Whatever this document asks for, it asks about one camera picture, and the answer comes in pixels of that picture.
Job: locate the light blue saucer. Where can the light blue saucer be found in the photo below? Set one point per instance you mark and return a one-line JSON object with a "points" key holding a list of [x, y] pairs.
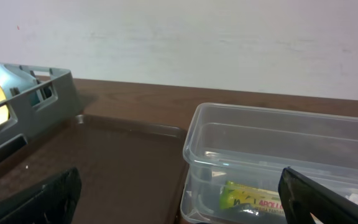
{"points": [[13, 77]]}

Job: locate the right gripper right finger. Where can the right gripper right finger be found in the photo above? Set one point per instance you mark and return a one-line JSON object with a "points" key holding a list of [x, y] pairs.
{"points": [[304, 199]]}

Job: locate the green snack wrapper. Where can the green snack wrapper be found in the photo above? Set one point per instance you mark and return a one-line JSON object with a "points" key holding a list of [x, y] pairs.
{"points": [[249, 199]]}

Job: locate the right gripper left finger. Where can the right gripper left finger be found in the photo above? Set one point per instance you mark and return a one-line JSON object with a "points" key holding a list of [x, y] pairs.
{"points": [[53, 200]]}

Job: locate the brown plastic serving tray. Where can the brown plastic serving tray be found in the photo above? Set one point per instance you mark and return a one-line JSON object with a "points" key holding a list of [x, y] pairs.
{"points": [[131, 171]]}

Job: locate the clear plastic bin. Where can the clear plastic bin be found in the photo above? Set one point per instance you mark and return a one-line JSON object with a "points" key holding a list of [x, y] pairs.
{"points": [[251, 146]]}

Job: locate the grey plastic dish rack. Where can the grey plastic dish rack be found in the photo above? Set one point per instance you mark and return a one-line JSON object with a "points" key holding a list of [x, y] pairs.
{"points": [[32, 112]]}

